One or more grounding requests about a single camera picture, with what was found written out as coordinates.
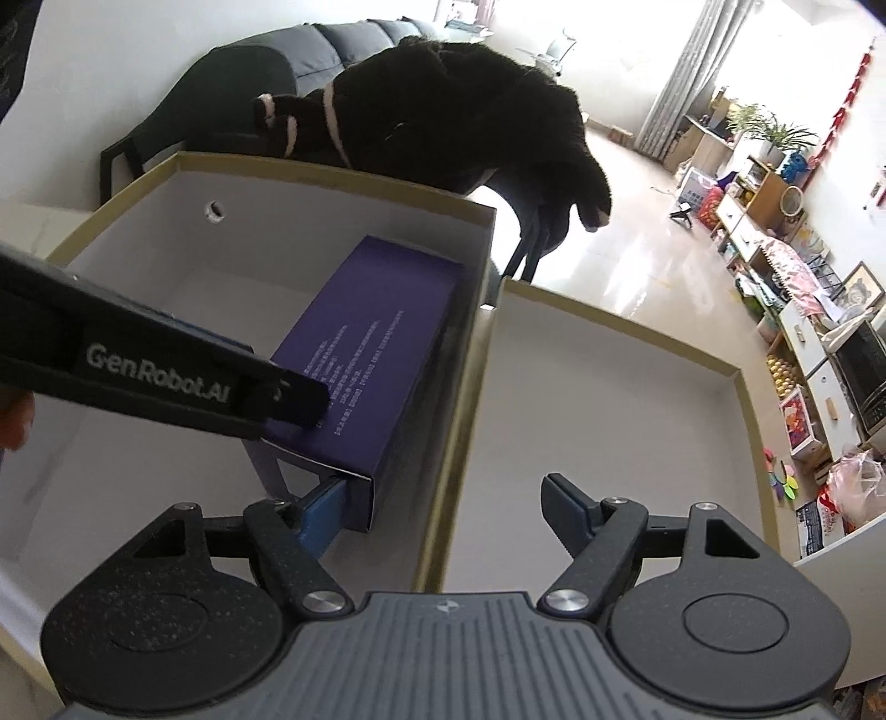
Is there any wooden shelf cabinet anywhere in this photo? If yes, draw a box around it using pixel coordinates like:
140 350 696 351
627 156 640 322
734 156 807 233

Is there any purple box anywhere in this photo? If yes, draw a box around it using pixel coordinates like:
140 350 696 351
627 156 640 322
242 235 466 533

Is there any grey curtain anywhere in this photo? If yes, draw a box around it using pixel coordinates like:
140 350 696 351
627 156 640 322
635 0 759 163

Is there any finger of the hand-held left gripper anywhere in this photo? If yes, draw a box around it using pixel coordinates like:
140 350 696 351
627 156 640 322
237 367 332 444
148 310 274 369

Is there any person's left hand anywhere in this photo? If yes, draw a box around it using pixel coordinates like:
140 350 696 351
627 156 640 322
0 393 35 452

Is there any white marble desktop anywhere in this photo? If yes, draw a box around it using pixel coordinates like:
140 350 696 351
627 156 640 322
0 197 886 720

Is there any black fleece coat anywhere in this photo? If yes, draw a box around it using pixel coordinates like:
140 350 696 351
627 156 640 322
253 40 615 233

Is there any beige cardboard box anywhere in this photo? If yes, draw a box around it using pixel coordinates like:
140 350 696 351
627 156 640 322
0 151 501 596

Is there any framed picture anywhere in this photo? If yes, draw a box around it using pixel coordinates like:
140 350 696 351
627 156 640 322
839 261 885 309

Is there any white low cabinet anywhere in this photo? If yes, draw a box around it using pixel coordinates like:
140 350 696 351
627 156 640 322
713 194 866 458

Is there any beige box lid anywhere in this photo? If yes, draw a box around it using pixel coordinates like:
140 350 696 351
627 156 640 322
425 277 797 603

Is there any red hanging string decoration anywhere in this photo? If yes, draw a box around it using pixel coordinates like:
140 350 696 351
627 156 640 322
810 42 873 167

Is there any grey sofa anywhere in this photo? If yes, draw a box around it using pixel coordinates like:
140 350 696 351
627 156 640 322
305 17 451 80

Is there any dark green chair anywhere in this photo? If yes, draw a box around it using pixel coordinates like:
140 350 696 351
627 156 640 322
99 43 555 285

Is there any potted green plant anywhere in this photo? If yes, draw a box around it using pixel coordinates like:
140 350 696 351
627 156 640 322
727 102 821 167

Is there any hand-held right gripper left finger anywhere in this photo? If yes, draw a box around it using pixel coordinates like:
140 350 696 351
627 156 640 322
128 476 354 622

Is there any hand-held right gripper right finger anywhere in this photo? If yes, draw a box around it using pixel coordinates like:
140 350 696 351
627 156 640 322
540 472 763 619

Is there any pink patterned cloth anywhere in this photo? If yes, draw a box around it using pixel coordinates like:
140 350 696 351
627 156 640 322
758 235 846 316

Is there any black microwave oven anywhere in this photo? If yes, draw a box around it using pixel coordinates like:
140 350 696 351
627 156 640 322
831 320 886 437

